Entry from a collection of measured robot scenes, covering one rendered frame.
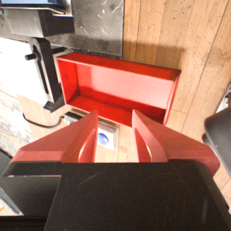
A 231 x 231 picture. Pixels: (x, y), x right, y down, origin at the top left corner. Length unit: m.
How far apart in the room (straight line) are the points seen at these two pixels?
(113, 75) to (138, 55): 0.07
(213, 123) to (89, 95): 0.31
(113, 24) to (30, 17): 0.15
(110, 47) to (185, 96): 0.18
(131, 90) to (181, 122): 0.13
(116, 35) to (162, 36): 0.09
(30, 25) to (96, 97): 0.20
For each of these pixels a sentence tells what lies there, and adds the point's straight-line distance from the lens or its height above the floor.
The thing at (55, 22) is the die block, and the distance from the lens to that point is 0.36.
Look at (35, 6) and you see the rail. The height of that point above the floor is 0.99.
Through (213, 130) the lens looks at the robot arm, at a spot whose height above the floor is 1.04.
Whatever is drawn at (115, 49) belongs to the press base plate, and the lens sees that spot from 0.33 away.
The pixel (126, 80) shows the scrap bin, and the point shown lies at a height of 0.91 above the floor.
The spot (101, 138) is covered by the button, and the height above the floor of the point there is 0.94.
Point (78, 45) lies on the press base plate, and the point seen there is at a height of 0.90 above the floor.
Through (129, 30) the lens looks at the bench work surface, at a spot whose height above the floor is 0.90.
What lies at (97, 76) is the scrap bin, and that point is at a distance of 0.37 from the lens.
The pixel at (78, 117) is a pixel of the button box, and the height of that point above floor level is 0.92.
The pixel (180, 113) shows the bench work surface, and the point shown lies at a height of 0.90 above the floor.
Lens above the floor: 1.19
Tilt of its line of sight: 45 degrees down
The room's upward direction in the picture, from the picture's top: 135 degrees counter-clockwise
